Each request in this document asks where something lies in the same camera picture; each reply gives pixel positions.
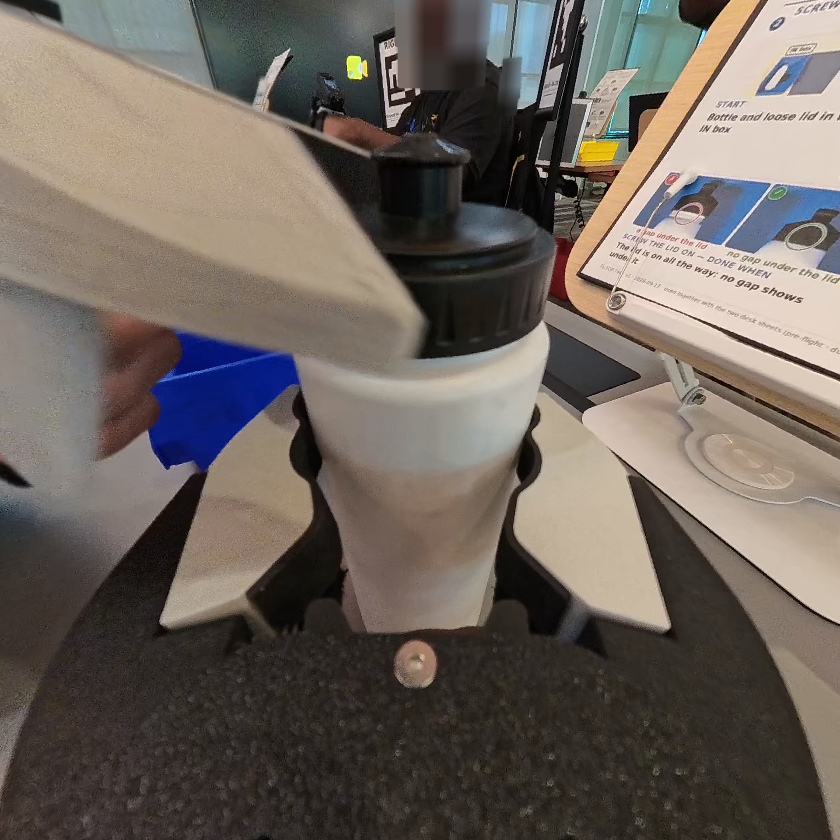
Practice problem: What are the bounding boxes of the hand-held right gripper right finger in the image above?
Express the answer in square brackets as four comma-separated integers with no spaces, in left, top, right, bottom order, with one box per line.
[495,397,672,644]

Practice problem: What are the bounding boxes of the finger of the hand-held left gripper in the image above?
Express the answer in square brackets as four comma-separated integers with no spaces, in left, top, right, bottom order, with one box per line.
[0,13,429,376]

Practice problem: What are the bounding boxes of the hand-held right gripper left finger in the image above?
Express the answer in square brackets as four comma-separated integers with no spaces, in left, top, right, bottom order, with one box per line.
[159,387,347,635]

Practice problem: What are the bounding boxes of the blue storage bin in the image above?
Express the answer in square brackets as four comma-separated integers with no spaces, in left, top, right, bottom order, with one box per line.
[147,331,301,472]

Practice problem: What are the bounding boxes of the white plastic bottle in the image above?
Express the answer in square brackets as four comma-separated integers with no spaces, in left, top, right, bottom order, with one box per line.
[295,322,551,634]

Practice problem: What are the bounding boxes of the black bottle lid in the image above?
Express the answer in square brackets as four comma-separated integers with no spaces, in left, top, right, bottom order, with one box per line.
[367,131,557,361]

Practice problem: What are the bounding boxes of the person's left hand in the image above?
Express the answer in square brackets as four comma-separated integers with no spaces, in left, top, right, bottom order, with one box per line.
[97,314,183,462]

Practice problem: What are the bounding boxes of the white stand base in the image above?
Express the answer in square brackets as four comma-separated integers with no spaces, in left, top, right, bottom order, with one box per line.
[583,382,840,624]

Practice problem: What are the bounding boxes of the red bag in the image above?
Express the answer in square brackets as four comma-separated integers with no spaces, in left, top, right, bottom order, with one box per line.
[549,238,573,301]

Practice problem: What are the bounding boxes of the black framed marker sign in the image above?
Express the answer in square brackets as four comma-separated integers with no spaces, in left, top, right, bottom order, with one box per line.
[373,29,422,130]

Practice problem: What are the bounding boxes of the black and yellow jacket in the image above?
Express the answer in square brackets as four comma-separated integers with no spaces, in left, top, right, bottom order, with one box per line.
[505,157,547,225]

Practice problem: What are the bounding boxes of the background wooden desk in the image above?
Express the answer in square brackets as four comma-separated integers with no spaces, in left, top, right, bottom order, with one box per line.
[538,161,626,181]

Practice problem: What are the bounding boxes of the black pole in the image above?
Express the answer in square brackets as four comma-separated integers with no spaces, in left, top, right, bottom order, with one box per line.
[541,0,587,232]

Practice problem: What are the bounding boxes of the instruction sheet on stand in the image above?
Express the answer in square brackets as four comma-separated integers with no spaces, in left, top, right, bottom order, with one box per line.
[564,0,840,438]

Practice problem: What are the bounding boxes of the grey monitor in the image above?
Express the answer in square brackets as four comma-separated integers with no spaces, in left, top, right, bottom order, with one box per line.
[538,98,596,169]

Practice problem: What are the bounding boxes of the background instruction sheets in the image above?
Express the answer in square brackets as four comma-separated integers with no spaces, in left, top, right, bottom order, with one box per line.
[587,69,640,140]

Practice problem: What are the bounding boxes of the printed instruction sheet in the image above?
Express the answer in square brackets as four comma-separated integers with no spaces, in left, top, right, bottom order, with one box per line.
[577,0,840,379]

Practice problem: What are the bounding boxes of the pole marker sign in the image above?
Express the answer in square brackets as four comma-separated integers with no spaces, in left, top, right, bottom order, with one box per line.
[537,0,586,110]

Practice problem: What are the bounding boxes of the grey table cable hatch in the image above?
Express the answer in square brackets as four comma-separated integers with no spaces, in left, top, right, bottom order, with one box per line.
[543,322,642,399]

